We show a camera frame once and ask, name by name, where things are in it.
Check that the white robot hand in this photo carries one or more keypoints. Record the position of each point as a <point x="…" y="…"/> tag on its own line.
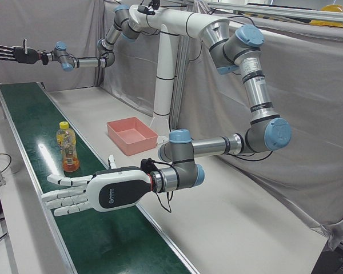
<point x="117" y="188"/>

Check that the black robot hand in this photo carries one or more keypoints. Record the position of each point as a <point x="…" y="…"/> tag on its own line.
<point x="23" y="55"/>

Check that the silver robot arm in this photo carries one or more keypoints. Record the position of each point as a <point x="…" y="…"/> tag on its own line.
<point x="85" y="62"/>
<point x="257" y="85"/>

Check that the pink plastic basket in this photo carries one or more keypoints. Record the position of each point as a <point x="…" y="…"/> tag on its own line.
<point x="131" y="134"/>

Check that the grey backdrop cloth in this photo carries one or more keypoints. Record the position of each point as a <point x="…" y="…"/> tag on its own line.
<point x="45" y="23"/>

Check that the green conveyor belt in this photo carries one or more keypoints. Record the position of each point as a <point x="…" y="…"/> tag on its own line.
<point x="31" y="114"/>

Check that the orange drink bottle yellow cap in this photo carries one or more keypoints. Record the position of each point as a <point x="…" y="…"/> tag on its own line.
<point x="67" y="142"/>

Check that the white robot torso pillar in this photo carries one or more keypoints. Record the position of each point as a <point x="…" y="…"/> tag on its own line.
<point x="165" y="57"/>

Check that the large grey curtain cloth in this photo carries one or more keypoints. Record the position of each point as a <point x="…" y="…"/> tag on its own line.
<point x="303" y="142"/>

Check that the aluminium overhead beam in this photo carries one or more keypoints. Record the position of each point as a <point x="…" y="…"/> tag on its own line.
<point x="274" y="11"/>

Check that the yellow hard hat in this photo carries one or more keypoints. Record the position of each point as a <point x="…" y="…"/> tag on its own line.
<point x="327" y="23"/>
<point x="333" y="8"/>

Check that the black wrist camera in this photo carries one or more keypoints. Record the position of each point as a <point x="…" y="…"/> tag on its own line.
<point x="147" y="165"/>
<point x="44" y="59"/>

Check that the aluminium frame column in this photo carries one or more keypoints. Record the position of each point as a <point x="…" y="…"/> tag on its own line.
<point x="180" y="85"/>

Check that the black head camera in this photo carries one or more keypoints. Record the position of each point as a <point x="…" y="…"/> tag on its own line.
<point x="145" y="9"/>

